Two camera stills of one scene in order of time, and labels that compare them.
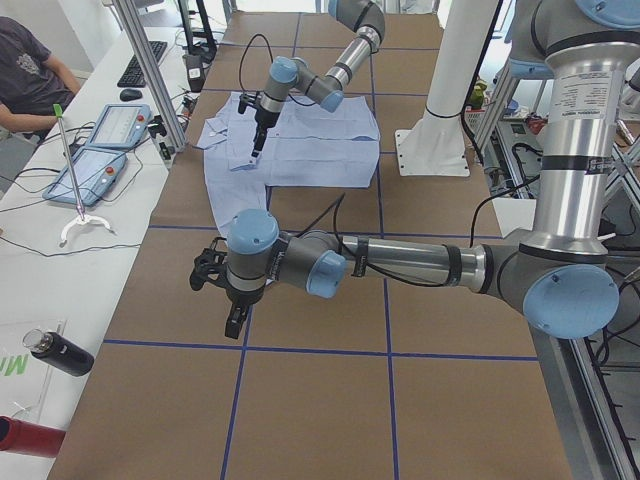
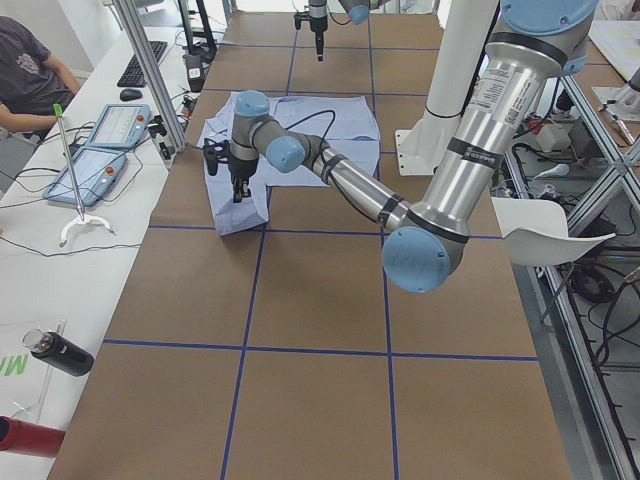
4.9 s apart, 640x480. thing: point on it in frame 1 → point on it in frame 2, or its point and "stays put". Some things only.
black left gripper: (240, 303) → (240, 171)
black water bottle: (54, 348) stays put
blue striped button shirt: (307, 147) stays put
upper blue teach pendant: (121, 125) stays put
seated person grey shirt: (32, 81) stays put
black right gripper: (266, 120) → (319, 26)
